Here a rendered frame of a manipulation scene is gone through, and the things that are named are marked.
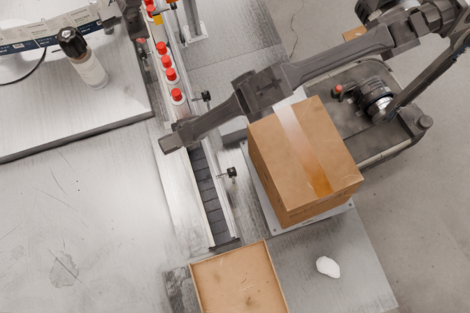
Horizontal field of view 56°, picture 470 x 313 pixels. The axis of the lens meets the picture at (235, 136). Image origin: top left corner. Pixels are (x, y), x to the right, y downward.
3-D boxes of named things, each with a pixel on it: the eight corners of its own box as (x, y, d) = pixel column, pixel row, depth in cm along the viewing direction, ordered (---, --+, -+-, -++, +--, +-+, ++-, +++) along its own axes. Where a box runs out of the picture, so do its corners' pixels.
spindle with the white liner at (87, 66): (83, 73, 171) (50, 26, 143) (105, 66, 171) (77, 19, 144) (87, 92, 167) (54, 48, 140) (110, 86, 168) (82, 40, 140)
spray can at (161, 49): (163, 72, 169) (151, 41, 150) (176, 68, 170) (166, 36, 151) (166, 83, 167) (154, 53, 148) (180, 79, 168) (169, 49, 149)
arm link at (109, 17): (136, 10, 134) (124, -16, 134) (101, 24, 132) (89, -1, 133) (141, 23, 146) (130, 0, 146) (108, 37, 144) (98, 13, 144)
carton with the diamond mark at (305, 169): (247, 152, 158) (245, 121, 133) (308, 128, 160) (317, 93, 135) (282, 230, 147) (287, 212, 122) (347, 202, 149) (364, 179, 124)
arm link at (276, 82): (276, 110, 87) (255, 63, 87) (251, 122, 100) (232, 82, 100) (429, 40, 104) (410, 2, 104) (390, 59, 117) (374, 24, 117)
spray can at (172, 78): (171, 96, 165) (160, 67, 146) (184, 91, 165) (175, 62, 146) (175, 107, 163) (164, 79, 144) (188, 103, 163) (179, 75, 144)
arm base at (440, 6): (448, 37, 110) (469, 5, 98) (420, 49, 109) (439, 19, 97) (428, 12, 113) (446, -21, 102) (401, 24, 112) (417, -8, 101)
